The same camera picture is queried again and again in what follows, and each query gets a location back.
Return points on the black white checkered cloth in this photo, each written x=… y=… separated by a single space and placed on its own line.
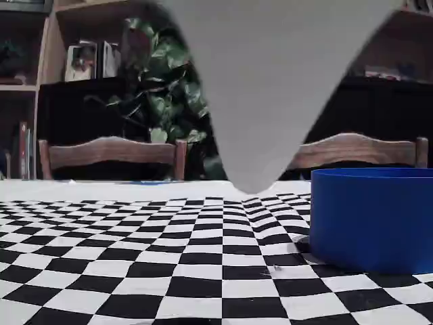
x=135 y=271

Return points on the red spine book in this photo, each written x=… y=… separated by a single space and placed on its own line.
x=23 y=152

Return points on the blue round box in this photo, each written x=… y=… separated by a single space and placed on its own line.
x=372 y=220

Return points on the green leafy pothos plant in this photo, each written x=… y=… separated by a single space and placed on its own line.
x=169 y=101

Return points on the blue tape piece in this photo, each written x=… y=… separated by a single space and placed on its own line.
x=155 y=183

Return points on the small dark bonsai plant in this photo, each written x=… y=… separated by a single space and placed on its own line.
x=11 y=57

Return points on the windowed figure box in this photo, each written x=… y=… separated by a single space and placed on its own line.
x=80 y=62

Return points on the black white figure box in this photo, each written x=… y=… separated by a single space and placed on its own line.
x=111 y=60

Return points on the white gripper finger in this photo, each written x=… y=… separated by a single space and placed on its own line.
x=264 y=84

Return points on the black cabinet insert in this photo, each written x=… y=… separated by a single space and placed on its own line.
x=379 y=108
x=74 y=108

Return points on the brown wooden chair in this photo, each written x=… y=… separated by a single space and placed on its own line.
x=111 y=152
x=355 y=149

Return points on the flat colourful box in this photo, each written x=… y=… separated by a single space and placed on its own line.
x=399 y=72

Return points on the thin blue book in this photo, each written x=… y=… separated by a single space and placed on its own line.
x=31 y=155

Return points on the light wooden bookshelf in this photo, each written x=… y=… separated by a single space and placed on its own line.
x=50 y=50

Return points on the small grey scrap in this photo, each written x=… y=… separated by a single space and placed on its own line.
x=274 y=269

